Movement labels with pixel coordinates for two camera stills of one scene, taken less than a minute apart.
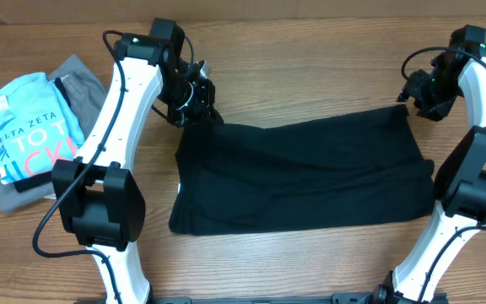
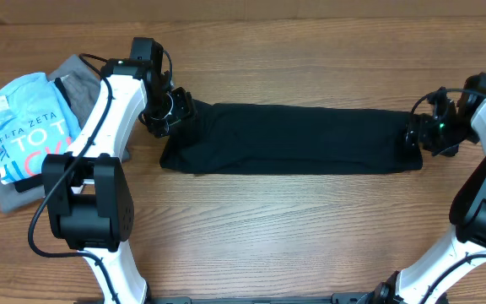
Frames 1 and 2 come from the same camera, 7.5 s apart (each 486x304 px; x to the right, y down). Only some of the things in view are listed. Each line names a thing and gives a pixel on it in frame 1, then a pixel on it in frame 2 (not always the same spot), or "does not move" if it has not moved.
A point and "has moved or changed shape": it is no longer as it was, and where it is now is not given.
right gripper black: [413, 90] to [418, 132]
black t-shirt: [353, 166] has moved or changed shape
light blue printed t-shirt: [29, 127] does not move
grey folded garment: [83, 92] does not move
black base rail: [341, 298] does not move
